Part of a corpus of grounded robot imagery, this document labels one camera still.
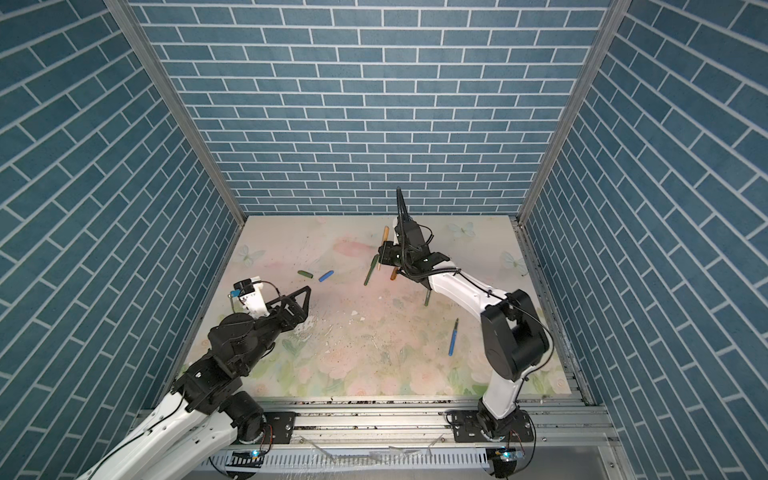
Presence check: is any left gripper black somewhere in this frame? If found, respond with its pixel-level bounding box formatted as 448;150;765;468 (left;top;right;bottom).
236;286;312;376

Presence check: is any brown pen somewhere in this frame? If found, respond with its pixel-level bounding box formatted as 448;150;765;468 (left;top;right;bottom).
377;225;390;270

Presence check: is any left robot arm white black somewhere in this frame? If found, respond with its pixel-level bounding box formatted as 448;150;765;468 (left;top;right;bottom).
82;277;311;479

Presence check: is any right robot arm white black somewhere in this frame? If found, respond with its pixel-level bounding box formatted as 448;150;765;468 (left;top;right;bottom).
378;211;551;440

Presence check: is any blue pen cap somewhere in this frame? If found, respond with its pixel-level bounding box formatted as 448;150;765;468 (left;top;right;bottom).
318;270;335;282

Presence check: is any blue pen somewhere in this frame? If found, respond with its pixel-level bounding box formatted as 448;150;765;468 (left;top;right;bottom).
448;318;460;357

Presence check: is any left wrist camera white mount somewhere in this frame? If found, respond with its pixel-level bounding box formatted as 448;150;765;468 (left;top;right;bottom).
230;276;269;319

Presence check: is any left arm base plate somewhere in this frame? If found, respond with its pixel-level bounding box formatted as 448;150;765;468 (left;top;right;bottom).
237;411;297;446

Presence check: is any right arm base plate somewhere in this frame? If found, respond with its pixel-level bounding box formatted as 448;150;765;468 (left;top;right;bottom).
445;408;535;443

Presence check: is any white perforated cable tray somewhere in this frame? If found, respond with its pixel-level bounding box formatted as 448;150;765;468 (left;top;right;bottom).
195;448;490;474

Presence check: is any aluminium mounting rail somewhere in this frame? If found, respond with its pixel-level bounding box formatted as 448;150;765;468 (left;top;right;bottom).
119;400;619;451

